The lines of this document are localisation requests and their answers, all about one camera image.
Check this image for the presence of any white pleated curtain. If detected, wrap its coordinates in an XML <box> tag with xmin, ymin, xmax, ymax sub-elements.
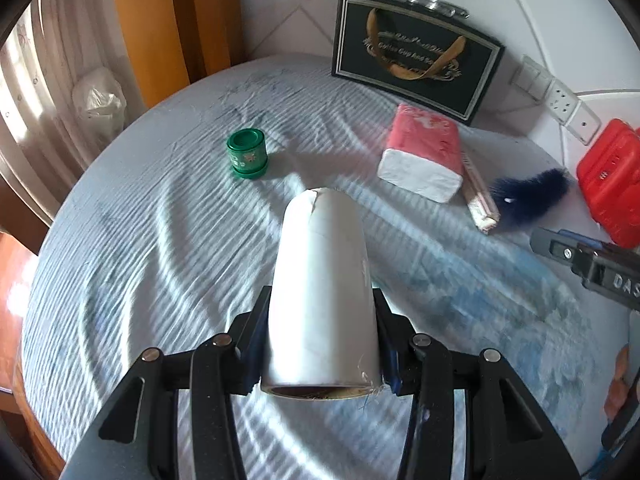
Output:
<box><xmin>0</xmin><ymin>0</ymin><xmax>131</xmax><ymax>221</ymax></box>

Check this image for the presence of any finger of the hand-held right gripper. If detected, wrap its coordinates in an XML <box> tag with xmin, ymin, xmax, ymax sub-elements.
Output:
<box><xmin>530</xmin><ymin>227</ymin><xmax>606</xmax><ymax>281</ymax></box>

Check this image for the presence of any white five-hole wall socket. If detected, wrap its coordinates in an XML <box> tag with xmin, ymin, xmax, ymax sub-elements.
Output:
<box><xmin>547</xmin><ymin>80</ymin><xmax>582</xmax><ymax>123</ymax></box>

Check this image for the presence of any dark green gift box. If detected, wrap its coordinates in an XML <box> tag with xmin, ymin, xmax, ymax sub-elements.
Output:
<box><xmin>331</xmin><ymin>0</ymin><xmax>506</xmax><ymax>127</ymax></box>

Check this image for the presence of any pink tissue pack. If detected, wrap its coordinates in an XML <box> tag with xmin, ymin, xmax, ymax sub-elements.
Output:
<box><xmin>377</xmin><ymin>103</ymin><xmax>463</xmax><ymax>204</ymax></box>

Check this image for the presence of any small green round tin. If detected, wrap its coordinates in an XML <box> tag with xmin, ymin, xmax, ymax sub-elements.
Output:
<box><xmin>226</xmin><ymin>129</ymin><xmax>271</xmax><ymax>179</ymax></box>

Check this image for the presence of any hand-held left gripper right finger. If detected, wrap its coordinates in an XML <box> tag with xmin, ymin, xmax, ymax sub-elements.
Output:
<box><xmin>372</xmin><ymin>287</ymin><xmax>581</xmax><ymax>480</ymax></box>

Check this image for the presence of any person's right hand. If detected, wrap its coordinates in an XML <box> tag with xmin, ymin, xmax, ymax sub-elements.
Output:
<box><xmin>602</xmin><ymin>342</ymin><xmax>633</xmax><ymax>421</ymax></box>

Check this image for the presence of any red bear carry case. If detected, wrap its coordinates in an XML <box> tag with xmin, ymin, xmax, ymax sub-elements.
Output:
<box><xmin>576</xmin><ymin>119</ymin><xmax>640</xmax><ymax>248</ymax></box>

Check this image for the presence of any blue fluffy duster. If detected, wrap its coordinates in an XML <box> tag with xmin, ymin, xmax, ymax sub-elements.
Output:
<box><xmin>489</xmin><ymin>167</ymin><xmax>571</xmax><ymax>224</ymax></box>

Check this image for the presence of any long narrow beige box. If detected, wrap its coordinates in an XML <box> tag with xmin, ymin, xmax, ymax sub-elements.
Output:
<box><xmin>460</xmin><ymin>150</ymin><xmax>502</xmax><ymax>233</ymax></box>

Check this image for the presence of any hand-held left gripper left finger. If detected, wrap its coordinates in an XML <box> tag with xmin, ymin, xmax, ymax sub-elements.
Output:
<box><xmin>62</xmin><ymin>285</ymin><xmax>273</xmax><ymax>480</ymax></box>

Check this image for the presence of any wooden wall frame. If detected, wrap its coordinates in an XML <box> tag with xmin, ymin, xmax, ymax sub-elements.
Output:
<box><xmin>110</xmin><ymin>0</ymin><xmax>246</xmax><ymax>111</ymax></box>

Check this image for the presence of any white plastic bag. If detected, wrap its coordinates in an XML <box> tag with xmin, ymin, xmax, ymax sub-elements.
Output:
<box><xmin>72</xmin><ymin>66</ymin><xmax>128</xmax><ymax>133</ymax></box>

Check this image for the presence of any white paper roll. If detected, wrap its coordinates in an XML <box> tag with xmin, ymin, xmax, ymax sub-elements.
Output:
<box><xmin>260</xmin><ymin>187</ymin><xmax>385</xmax><ymax>402</ymax></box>

